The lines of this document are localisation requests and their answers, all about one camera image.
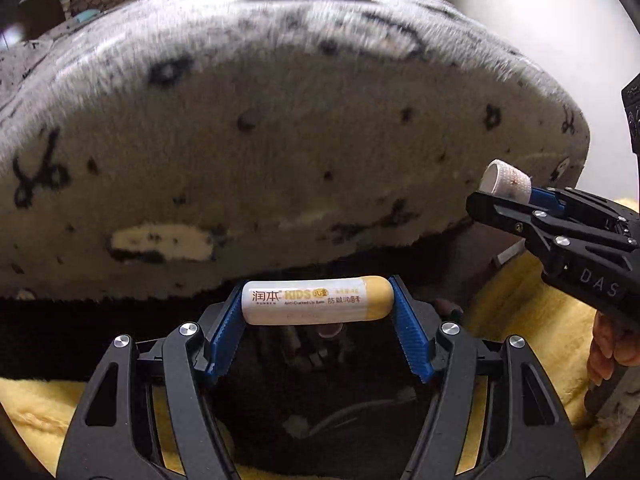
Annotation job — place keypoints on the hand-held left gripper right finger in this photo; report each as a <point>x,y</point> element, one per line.
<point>410,330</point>

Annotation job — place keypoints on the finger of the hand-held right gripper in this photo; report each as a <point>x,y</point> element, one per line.
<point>505,212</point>
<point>547,199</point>

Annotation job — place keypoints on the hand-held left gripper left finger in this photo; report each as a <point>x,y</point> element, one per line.
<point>225,330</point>

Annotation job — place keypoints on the small white roll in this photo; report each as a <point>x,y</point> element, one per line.
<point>505,177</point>

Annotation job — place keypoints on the white and yellow lip balm tube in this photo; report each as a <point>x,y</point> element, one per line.
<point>310,300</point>

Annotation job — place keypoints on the person's right hand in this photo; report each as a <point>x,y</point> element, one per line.
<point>612,345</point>

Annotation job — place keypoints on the yellow fluffy blanket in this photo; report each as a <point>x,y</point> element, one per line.
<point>525,320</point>

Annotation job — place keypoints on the grey printed blanket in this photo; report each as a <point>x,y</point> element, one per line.
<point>300,160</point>

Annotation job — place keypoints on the small blue cloth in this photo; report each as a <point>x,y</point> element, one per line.
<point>84,16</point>

